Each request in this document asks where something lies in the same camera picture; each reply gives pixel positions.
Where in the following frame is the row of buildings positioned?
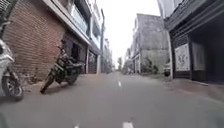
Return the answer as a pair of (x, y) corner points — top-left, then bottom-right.
(100, 38), (114, 74)

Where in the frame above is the grey asphalt road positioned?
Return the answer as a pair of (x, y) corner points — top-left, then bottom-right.
(0, 71), (224, 128)

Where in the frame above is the grey concrete building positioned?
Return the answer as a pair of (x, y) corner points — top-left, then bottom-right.
(130, 13), (171, 75)

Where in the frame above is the dark motorcycle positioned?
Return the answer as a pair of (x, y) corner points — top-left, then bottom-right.
(39, 39), (85, 95)

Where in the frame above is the red brick building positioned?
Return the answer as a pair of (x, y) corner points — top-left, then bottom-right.
(0, 0), (105, 83)

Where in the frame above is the dark shopfront building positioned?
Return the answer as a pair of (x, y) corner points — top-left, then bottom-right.
(157, 0), (224, 85)

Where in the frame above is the white scooter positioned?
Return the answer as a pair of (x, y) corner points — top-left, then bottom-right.
(0, 20), (25, 102)

